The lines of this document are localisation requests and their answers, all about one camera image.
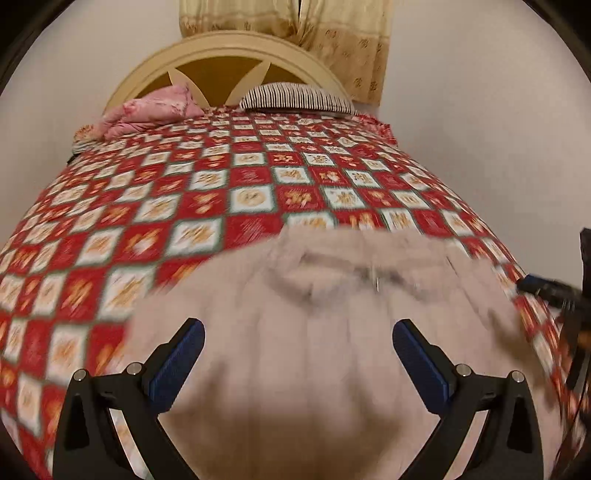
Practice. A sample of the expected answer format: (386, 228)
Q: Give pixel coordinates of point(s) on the cream wooden headboard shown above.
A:
(221, 64)

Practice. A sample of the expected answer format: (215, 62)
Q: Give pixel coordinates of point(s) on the beige puffer jacket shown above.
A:
(300, 332)

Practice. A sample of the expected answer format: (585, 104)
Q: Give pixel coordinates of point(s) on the striped pillow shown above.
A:
(295, 96)

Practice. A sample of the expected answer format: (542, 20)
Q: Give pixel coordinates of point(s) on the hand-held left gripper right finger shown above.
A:
(422, 360)

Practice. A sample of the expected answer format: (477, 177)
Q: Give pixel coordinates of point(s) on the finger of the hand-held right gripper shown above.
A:
(545, 287)

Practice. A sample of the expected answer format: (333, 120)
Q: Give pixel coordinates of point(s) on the beige floral curtain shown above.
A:
(351, 41)
(240, 18)

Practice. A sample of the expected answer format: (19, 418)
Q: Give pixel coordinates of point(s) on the floral folded cloth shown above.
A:
(85, 137)

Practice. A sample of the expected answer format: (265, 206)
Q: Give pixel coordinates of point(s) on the red bear-print bedspread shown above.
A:
(138, 198)

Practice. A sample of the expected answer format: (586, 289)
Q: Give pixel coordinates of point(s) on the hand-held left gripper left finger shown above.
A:
(178, 357)

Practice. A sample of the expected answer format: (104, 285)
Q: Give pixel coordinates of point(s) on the pink folded quilt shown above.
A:
(147, 110)

